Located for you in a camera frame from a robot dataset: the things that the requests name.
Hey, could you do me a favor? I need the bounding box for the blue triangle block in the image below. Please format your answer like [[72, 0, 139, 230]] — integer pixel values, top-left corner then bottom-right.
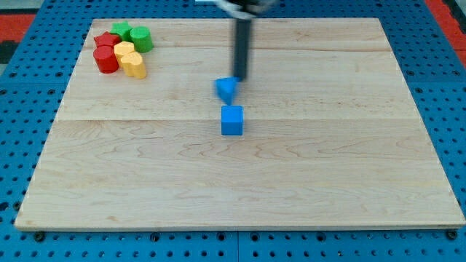
[[214, 76, 240, 106]]

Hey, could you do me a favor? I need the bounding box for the yellow heart block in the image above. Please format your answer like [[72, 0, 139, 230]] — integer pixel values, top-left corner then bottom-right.
[[121, 52, 147, 79]]

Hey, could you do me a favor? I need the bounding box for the blue cube block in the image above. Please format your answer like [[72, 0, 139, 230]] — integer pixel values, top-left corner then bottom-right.
[[221, 106, 243, 135]]

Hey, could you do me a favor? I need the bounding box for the wooden board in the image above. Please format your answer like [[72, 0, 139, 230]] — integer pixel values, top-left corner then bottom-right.
[[15, 18, 465, 232]]

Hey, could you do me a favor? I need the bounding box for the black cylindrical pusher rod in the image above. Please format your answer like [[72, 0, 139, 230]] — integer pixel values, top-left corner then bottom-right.
[[232, 19, 251, 81]]

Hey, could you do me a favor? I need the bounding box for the green cylinder block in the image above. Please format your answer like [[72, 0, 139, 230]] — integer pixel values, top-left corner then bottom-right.
[[130, 26, 154, 53]]

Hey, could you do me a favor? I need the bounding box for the yellow hexagon block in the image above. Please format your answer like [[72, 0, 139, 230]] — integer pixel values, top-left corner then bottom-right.
[[114, 41, 135, 66]]

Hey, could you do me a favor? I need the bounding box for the red cylinder block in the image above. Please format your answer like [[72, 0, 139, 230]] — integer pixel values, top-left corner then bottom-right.
[[93, 46, 119, 74]]

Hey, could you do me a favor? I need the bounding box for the green star block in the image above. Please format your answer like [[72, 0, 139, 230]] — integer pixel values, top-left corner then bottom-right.
[[110, 21, 133, 42]]

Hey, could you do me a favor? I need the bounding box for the red star block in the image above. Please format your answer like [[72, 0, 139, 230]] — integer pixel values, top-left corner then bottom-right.
[[94, 31, 121, 47]]

